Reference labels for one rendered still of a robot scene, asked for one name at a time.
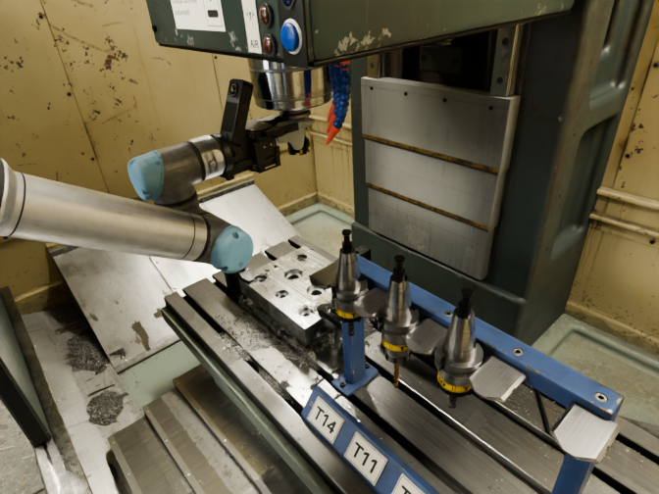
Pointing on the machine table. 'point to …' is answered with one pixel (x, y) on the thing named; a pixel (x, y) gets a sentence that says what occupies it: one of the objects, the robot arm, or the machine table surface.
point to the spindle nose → (288, 85)
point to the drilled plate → (309, 330)
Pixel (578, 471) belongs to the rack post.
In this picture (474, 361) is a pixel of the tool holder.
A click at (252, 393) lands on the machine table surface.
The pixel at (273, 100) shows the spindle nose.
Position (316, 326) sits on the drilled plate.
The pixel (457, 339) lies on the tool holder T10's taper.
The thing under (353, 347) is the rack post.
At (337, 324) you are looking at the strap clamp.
